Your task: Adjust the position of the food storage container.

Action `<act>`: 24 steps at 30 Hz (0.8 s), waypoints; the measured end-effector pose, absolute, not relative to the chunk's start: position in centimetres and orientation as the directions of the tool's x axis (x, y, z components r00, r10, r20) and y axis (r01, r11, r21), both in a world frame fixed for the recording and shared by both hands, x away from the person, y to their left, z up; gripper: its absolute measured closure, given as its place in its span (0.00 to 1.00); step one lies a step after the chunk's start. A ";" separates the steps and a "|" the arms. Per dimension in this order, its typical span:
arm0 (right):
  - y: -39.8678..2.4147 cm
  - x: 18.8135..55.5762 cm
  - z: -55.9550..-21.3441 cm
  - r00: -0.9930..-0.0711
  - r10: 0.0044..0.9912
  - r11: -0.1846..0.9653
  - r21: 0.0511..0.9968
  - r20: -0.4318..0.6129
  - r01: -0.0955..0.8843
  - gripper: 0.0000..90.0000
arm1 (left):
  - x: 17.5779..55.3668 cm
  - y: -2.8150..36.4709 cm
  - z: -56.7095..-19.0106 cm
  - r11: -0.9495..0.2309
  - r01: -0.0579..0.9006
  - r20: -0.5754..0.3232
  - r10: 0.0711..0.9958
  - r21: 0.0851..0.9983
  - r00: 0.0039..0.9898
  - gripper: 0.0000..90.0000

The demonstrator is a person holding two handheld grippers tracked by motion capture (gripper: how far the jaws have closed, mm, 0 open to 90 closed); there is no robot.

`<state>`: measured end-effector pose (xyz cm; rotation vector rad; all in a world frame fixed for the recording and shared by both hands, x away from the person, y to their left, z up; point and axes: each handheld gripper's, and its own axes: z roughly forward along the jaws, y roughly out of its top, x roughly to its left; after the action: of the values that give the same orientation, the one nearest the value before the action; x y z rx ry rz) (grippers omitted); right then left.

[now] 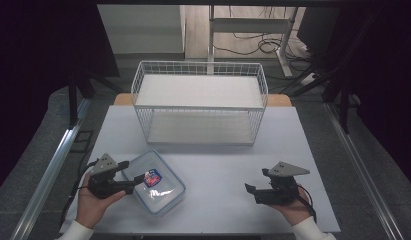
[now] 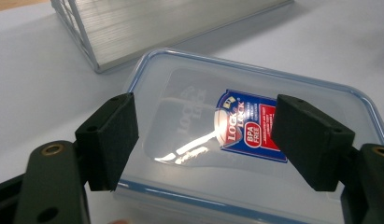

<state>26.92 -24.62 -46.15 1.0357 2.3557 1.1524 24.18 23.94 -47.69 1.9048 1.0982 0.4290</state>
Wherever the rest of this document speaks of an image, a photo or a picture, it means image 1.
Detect black stand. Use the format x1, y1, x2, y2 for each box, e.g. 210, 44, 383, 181
66, 71, 124, 130
286, 49, 361, 135

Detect clear plastic food container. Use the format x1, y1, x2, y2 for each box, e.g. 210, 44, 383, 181
121, 149, 187, 216

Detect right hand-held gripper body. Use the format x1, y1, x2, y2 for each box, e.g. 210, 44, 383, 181
254, 161, 311, 206

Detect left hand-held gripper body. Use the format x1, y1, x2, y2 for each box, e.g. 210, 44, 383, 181
87, 153, 135, 200

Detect white cabinet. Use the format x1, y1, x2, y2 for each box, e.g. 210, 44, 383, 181
96, 3, 187, 56

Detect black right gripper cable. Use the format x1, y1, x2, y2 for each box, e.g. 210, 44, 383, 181
295, 185, 318, 225

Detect white wire shelf rack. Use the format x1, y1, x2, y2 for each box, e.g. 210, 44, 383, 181
130, 60, 270, 147

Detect black floor cables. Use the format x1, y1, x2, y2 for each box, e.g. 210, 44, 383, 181
212, 5, 314, 72

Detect white metal desk frame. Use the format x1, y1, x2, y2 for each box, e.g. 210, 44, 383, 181
206, 4, 300, 78

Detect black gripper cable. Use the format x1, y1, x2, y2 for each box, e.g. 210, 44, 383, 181
59, 159, 100, 228
295, 185, 318, 225

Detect person's left hand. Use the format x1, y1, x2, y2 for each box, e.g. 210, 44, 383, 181
74, 172, 127, 230

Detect metal rail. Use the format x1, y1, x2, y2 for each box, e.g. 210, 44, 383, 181
9, 97, 92, 240
322, 99, 406, 240

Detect person's right hand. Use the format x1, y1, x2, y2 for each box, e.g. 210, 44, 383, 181
266, 185, 315, 227

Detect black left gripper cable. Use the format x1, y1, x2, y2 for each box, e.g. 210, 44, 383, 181
59, 159, 100, 228

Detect white power strip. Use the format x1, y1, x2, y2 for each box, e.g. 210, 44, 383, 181
298, 71, 319, 87

